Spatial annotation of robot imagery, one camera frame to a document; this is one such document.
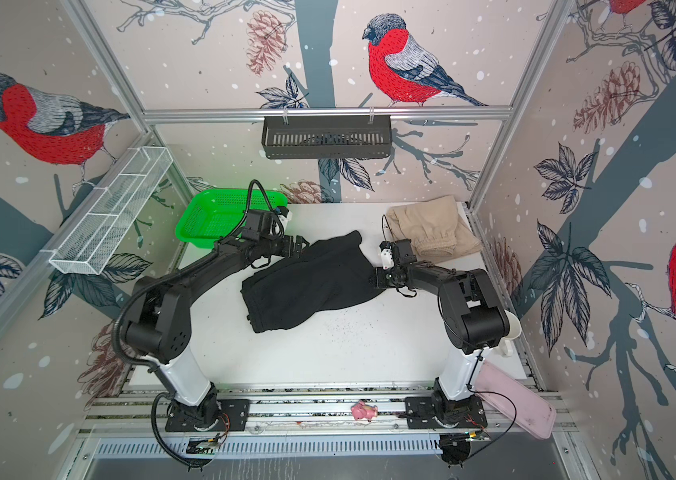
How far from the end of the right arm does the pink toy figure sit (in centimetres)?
32

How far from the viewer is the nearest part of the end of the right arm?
0.75m

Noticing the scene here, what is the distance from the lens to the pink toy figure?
729mm
